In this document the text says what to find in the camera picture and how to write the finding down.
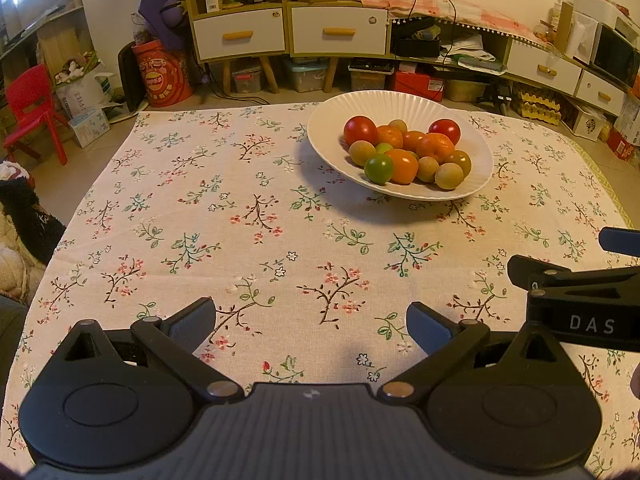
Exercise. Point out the black flat board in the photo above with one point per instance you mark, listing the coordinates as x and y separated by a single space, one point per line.
127 75

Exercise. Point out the light blue carton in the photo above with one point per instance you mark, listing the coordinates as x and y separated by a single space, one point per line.
90 127

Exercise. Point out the purple hat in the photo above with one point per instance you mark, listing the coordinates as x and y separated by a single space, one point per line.
160 10

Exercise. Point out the low wooden cabinet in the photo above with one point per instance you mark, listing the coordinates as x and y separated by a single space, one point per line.
500 67

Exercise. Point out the orange tomato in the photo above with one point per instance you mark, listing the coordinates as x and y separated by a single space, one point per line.
412 140
401 166

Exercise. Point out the clear plastic storage box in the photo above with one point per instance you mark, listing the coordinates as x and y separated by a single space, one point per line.
307 75
367 77
247 77

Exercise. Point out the red tomato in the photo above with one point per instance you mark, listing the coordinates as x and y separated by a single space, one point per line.
444 131
360 130

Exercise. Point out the small orange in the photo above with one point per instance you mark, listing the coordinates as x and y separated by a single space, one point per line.
390 136

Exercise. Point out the wooden cabinet with shelves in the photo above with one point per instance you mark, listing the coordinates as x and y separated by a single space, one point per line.
287 30

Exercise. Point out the yellow egg carton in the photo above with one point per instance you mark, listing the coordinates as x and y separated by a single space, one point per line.
537 107

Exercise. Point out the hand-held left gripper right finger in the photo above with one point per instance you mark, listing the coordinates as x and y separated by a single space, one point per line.
427 322

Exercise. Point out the pink cloth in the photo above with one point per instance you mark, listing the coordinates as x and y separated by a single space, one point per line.
480 15

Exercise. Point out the dark green tomato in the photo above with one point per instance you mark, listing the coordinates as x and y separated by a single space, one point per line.
378 167

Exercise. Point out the olive brown tomato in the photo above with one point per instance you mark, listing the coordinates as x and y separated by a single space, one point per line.
459 162

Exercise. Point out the small yellow tomato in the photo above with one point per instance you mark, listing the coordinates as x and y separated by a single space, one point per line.
398 125
428 168
448 176
362 152

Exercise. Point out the wooden shelf unit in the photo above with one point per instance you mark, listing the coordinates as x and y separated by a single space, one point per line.
60 45

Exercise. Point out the microwave oven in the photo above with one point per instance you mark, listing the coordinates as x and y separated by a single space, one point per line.
612 52

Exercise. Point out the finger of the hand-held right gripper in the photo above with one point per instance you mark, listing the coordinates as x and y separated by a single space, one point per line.
525 270
620 240

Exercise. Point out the white shopping bag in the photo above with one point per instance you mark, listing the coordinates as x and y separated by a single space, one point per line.
82 92

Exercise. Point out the red plastic chair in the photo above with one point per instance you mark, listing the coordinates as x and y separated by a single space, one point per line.
30 90

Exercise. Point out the black jacket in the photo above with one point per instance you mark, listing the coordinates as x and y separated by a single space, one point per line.
25 210

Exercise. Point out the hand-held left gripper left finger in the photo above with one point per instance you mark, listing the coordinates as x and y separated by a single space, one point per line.
192 320

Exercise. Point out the red box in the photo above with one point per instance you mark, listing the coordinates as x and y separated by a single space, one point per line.
415 85

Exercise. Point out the white ribbed plate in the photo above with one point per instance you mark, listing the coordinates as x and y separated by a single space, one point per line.
330 120

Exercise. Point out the floral tablecloth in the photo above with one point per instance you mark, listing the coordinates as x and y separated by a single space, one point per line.
200 210

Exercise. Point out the large orange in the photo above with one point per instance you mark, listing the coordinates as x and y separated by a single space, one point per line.
435 146

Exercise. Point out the cream fleece blanket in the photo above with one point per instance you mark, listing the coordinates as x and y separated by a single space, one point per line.
12 270

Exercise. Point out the orange printed bag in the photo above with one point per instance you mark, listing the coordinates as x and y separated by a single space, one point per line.
162 77

